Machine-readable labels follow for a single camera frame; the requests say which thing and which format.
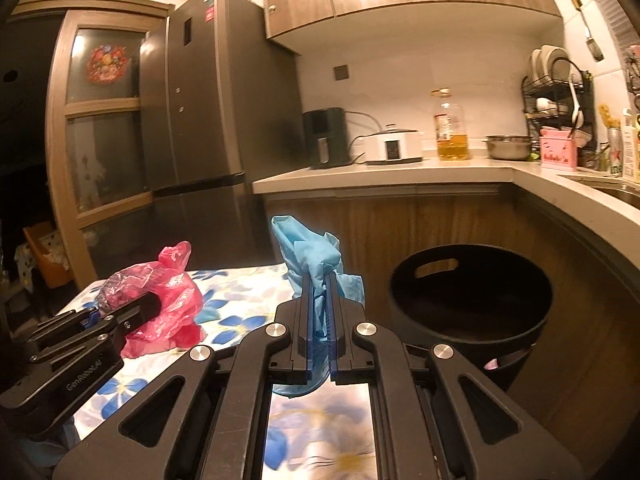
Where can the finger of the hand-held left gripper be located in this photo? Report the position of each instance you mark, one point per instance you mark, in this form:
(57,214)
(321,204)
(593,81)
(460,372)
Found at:
(110,337)
(140,304)

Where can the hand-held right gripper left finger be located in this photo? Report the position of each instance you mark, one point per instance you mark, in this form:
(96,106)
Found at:
(306,320)

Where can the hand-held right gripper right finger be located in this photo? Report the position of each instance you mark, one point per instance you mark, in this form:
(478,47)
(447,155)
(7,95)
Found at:
(334,320)

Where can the red plastic bag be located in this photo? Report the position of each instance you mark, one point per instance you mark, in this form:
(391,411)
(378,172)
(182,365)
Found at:
(175,295)

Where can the blue plastic bag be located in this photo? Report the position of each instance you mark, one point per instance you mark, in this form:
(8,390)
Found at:
(310,250)

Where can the black round trash bin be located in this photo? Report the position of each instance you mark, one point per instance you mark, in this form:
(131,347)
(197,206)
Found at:
(415,325)

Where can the blue floral tablecloth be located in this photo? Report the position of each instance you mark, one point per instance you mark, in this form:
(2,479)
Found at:
(240,310)

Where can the wooden lower cabinet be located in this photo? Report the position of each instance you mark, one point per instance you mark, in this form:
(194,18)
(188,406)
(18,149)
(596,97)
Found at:
(360,220)

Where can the polka dot cloth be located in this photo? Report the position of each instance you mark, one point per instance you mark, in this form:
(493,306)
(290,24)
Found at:
(22,265)

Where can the white rice cooker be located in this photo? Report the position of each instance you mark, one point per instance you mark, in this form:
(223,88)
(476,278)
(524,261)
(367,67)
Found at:
(392,146)

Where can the black air fryer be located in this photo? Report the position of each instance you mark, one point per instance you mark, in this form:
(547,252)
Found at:
(325,135)

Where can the wooden framed glass door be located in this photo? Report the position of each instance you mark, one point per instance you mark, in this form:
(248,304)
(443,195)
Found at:
(102,106)

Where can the grey refrigerator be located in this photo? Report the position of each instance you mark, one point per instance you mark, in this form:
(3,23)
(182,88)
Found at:
(215,110)

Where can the cooking oil bottle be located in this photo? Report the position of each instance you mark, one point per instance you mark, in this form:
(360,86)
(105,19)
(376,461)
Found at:
(452,135)

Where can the round red door sticker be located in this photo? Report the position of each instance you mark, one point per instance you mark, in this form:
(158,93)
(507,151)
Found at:
(106,64)

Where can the stainless steel bowl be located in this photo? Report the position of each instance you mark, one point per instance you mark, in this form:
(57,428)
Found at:
(507,149)

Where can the pink utensil box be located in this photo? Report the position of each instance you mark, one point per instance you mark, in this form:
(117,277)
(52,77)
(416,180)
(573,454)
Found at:
(557,151)

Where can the steel sink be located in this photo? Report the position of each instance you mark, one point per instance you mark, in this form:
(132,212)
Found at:
(610,192)

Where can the white ladle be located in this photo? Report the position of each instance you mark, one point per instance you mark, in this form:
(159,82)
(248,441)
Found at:
(577,116)

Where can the metal can with red star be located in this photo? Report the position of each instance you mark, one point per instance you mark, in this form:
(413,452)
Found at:
(615,152)

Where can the white plates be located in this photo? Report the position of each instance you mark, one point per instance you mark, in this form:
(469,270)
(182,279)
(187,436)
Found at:
(547,62)

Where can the black dish rack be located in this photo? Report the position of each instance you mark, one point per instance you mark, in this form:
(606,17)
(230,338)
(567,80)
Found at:
(587,100)

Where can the white bottle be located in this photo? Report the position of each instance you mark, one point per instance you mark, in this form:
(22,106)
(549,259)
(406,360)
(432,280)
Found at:
(629,150)

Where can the hanging slotted spatula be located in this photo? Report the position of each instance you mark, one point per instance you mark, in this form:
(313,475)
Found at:
(595,49)

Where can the hanging pink cloth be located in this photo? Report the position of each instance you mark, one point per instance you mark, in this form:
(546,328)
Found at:
(634,67)

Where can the window blind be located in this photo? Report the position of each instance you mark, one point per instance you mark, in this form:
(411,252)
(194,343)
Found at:
(617,20)

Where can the dark wall socket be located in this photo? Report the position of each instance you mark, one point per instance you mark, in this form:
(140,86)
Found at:
(341,72)

